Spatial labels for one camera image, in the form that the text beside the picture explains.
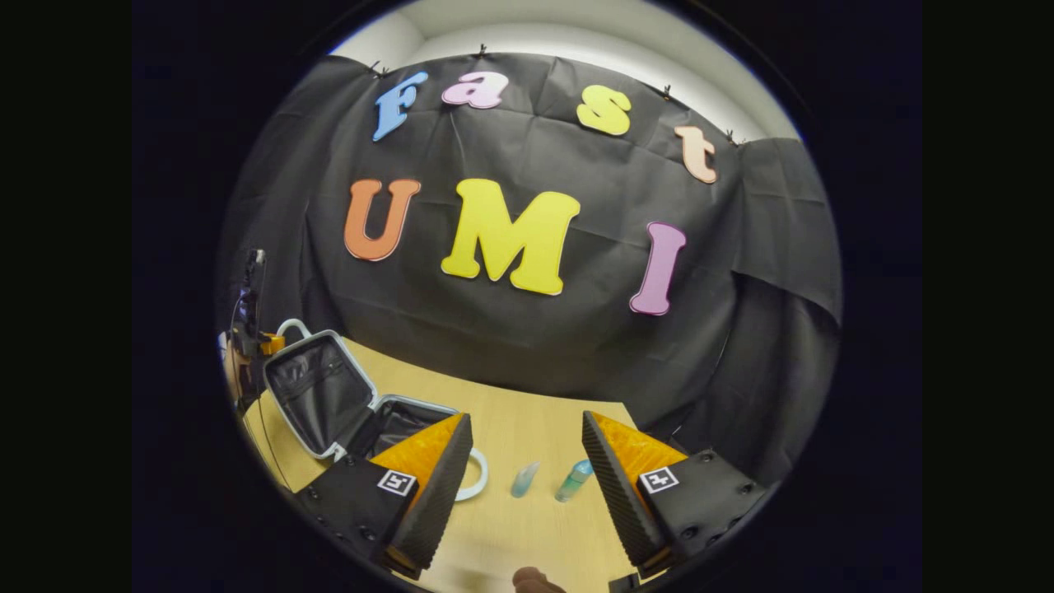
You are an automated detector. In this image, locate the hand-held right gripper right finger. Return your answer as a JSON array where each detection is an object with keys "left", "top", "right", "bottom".
[{"left": 581, "top": 410, "right": 769, "bottom": 579}]

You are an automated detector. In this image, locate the blue cosmetic tube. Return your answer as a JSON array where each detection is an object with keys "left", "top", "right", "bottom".
[{"left": 553, "top": 458, "right": 595, "bottom": 504}]

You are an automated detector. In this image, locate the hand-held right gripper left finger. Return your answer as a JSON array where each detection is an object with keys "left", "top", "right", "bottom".
[{"left": 295, "top": 412, "right": 474, "bottom": 580}]

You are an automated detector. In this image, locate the thin black cable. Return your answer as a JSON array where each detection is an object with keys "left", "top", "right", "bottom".
[{"left": 258, "top": 394, "right": 292, "bottom": 490}]

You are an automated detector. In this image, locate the pale blue suitcase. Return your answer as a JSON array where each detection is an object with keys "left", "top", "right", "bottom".
[{"left": 262, "top": 319, "right": 490, "bottom": 503}]

